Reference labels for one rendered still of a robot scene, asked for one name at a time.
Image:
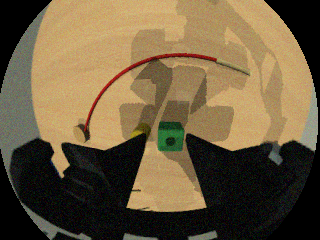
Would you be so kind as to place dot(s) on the green block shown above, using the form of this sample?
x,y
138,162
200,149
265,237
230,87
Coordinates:
x,y
171,137

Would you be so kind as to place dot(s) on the olive yellow cylinder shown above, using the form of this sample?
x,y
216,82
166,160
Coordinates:
x,y
141,128

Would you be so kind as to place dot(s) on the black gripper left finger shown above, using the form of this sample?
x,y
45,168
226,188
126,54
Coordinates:
x,y
117,166

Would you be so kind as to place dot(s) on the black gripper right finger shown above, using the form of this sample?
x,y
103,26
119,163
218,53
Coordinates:
x,y
217,168

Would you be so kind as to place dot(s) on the round wooden button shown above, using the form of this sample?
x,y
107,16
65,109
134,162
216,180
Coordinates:
x,y
79,133

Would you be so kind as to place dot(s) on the red string with wooden stick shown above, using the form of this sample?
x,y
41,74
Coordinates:
x,y
218,60

